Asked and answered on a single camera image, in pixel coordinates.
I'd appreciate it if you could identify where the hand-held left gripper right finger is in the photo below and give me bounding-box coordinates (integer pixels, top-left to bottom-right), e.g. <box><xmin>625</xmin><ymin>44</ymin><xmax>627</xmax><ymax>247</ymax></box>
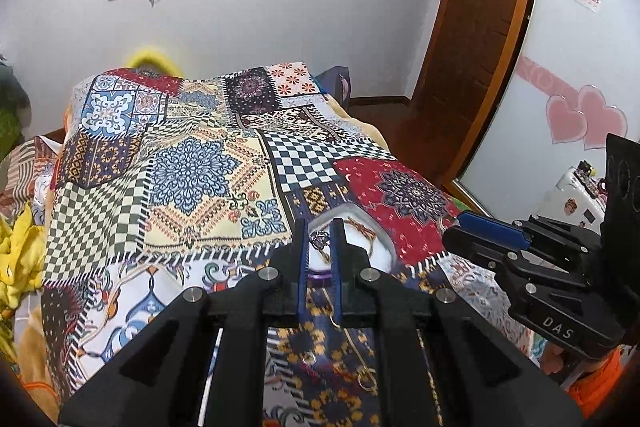
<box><xmin>330</xmin><ymin>217</ymin><xmax>584</xmax><ymax>427</ymax></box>

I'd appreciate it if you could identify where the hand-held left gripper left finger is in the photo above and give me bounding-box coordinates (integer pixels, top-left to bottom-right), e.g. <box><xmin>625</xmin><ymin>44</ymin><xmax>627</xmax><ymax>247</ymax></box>
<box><xmin>59</xmin><ymin>218</ymin><xmax>307</xmax><ymax>427</ymax></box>

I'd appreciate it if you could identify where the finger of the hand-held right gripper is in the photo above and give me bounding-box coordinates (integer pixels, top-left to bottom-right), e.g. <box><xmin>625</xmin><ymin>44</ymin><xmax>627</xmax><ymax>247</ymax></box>
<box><xmin>456</xmin><ymin>212</ymin><xmax>603</xmax><ymax>258</ymax></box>
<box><xmin>443</xmin><ymin>226</ymin><xmax>591</xmax><ymax>305</ymax></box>

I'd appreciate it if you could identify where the gold chain necklace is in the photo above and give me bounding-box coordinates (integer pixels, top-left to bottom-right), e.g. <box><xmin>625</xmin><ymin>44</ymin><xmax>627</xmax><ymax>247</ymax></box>
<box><xmin>344</xmin><ymin>216</ymin><xmax>380</xmax><ymax>260</ymax></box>

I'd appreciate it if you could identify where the white jewelry dish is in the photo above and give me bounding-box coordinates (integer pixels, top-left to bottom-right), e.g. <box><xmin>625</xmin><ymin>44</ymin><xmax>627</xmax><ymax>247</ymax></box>
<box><xmin>306</xmin><ymin>203</ymin><xmax>397</xmax><ymax>279</ymax></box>

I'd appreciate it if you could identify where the orange sleeved right forearm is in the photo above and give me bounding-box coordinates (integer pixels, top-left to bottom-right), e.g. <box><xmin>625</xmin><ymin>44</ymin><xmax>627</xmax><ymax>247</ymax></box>
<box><xmin>565</xmin><ymin>343</ymin><xmax>628</xmax><ymax>419</ymax></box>

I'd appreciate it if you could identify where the person's right hand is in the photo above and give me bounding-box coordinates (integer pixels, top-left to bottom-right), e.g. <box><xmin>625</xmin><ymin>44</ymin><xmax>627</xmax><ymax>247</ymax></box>
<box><xmin>541</xmin><ymin>341</ymin><xmax>576</xmax><ymax>375</ymax></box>

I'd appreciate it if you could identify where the white suitcase with stickers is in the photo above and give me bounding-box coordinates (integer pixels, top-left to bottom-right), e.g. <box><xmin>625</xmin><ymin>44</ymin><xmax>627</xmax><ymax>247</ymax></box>
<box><xmin>552</xmin><ymin>160</ymin><xmax>614</xmax><ymax>236</ymax></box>

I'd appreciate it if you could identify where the small pink heart sticker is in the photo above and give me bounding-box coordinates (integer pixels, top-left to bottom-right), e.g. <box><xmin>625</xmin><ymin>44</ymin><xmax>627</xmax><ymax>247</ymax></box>
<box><xmin>545</xmin><ymin>93</ymin><xmax>589</xmax><ymax>144</ymax></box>

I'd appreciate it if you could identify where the patchwork printed blanket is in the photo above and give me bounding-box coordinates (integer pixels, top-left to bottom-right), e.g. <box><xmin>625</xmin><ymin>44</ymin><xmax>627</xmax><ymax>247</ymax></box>
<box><xmin>41</xmin><ymin>62</ymin><xmax>548</xmax><ymax>427</ymax></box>

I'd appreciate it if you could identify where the large pink heart sticker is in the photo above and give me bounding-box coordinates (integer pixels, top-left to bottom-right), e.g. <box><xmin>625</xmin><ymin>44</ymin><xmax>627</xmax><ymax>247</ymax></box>
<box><xmin>577</xmin><ymin>84</ymin><xmax>629</xmax><ymax>152</ymax></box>

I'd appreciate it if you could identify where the brown wooden door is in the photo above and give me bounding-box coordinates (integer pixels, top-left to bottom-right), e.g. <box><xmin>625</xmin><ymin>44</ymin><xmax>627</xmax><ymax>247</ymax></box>
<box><xmin>399</xmin><ymin>0</ymin><xmax>545</xmax><ymax>190</ymax></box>

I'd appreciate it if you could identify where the dark blue cloth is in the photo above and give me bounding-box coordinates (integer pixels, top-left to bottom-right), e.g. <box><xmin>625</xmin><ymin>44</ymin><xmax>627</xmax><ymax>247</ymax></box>
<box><xmin>316</xmin><ymin>65</ymin><xmax>354</xmax><ymax>108</ymax></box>

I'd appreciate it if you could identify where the yellow pillow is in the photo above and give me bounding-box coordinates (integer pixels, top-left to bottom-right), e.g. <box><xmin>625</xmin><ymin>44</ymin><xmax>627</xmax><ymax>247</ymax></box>
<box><xmin>124</xmin><ymin>46</ymin><xmax>182</xmax><ymax>78</ymax></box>

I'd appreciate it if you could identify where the yellow cloth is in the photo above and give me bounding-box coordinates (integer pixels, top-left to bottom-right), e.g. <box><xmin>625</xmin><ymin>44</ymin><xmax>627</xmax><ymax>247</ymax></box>
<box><xmin>0</xmin><ymin>201</ymin><xmax>52</xmax><ymax>360</ymax></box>

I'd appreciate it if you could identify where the striped cloth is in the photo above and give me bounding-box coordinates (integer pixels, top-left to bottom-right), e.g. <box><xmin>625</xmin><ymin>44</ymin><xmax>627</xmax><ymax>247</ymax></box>
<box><xmin>0</xmin><ymin>136</ymin><xmax>62</xmax><ymax>219</ymax></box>

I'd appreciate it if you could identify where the green cloth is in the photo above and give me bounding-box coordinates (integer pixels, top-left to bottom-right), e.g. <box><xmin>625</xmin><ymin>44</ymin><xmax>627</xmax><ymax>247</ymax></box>
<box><xmin>0</xmin><ymin>55</ymin><xmax>32</xmax><ymax>160</ymax></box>

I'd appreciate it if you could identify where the pink stripe wall sticker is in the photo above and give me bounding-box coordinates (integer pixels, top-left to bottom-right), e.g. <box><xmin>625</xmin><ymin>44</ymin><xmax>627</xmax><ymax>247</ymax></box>
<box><xmin>516</xmin><ymin>54</ymin><xmax>577</xmax><ymax>98</ymax></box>

